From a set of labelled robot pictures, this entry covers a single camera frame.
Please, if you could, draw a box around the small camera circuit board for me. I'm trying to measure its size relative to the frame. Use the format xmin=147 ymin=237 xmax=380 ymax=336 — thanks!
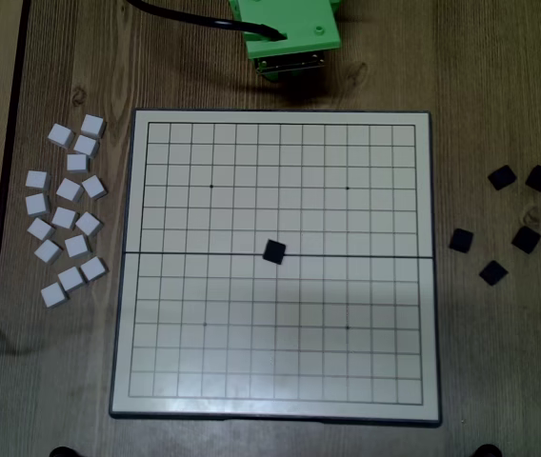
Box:
xmin=254 ymin=51 xmax=327 ymax=76

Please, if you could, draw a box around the white cube stone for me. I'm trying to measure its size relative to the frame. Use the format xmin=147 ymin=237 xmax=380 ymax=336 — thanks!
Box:
xmin=56 ymin=266 xmax=86 ymax=293
xmin=54 ymin=177 xmax=85 ymax=204
xmin=33 ymin=238 xmax=64 ymax=266
xmin=64 ymin=233 xmax=92 ymax=260
xmin=25 ymin=191 xmax=51 ymax=217
xmin=46 ymin=123 xmax=75 ymax=149
xmin=79 ymin=256 xmax=110 ymax=284
xmin=50 ymin=206 xmax=79 ymax=231
xmin=25 ymin=169 xmax=51 ymax=191
xmin=40 ymin=281 xmax=70 ymax=309
xmin=72 ymin=134 xmax=101 ymax=159
xmin=81 ymin=174 xmax=110 ymax=201
xmin=26 ymin=216 xmax=57 ymax=243
xmin=66 ymin=152 xmax=90 ymax=174
xmin=74 ymin=210 xmax=105 ymax=238
xmin=79 ymin=113 xmax=108 ymax=140

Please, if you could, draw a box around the thick black camera cable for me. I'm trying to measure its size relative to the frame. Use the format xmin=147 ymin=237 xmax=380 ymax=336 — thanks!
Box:
xmin=127 ymin=0 xmax=288 ymax=42

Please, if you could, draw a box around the white go board with grid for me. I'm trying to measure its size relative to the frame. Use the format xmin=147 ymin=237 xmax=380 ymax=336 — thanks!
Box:
xmin=108 ymin=108 xmax=443 ymax=428

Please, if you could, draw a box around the green camera mount plate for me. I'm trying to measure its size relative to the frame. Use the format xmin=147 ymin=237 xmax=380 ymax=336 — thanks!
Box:
xmin=228 ymin=0 xmax=343 ymax=61

